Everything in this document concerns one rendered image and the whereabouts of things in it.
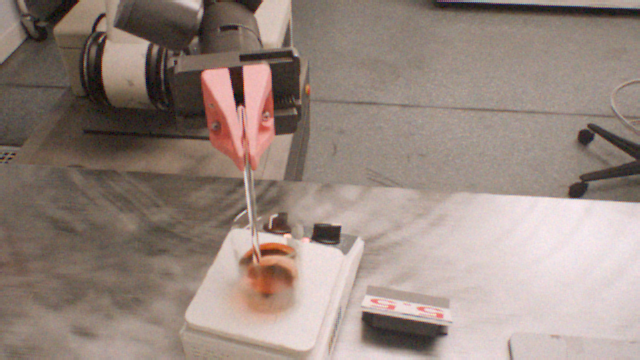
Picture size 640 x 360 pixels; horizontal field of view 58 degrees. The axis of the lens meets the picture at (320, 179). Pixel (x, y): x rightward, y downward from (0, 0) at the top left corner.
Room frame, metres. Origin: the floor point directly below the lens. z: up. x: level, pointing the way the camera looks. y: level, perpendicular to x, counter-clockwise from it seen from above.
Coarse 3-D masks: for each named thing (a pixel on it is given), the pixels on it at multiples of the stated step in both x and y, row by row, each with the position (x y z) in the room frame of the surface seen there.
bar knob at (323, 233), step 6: (318, 228) 0.43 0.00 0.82; (324, 228) 0.44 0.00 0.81; (330, 228) 0.44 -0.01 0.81; (336, 228) 0.44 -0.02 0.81; (318, 234) 0.43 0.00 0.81; (324, 234) 0.43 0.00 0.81; (330, 234) 0.43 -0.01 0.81; (336, 234) 0.44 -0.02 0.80; (318, 240) 0.42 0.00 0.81; (324, 240) 0.42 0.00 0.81; (330, 240) 0.42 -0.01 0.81; (336, 240) 0.43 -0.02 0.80
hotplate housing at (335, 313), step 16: (352, 256) 0.40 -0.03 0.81; (352, 272) 0.39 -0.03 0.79; (336, 288) 0.35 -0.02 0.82; (336, 304) 0.33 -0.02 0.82; (336, 320) 0.33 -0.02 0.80; (192, 336) 0.30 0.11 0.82; (208, 336) 0.30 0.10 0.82; (320, 336) 0.30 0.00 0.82; (336, 336) 0.33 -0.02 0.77; (192, 352) 0.30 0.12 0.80; (208, 352) 0.29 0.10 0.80; (224, 352) 0.29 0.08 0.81; (240, 352) 0.28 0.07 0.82; (256, 352) 0.28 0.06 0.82; (272, 352) 0.28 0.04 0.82; (320, 352) 0.28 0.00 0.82
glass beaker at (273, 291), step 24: (240, 216) 0.35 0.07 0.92; (264, 216) 0.36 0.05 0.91; (288, 216) 0.35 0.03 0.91; (240, 240) 0.34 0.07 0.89; (264, 240) 0.36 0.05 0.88; (288, 240) 0.36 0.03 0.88; (240, 264) 0.31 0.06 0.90; (288, 264) 0.31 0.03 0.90; (240, 288) 0.31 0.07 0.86; (264, 288) 0.30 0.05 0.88; (288, 288) 0.31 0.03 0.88; (264, 312) 0.30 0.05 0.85; (288, 312) 0.31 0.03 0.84
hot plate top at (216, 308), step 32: (224, 256) 0.37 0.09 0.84; (320, 256) 0.37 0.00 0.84; (224, 288) 0.34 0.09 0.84; (320, 288) 0.34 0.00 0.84; (192, 320) 0.30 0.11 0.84; (224, 320) 0.30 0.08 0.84; (256, 320) 0.30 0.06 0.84; (288, 320) 0.30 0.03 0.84; (320, 320) 0.30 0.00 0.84; (288, 352) 0.27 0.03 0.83
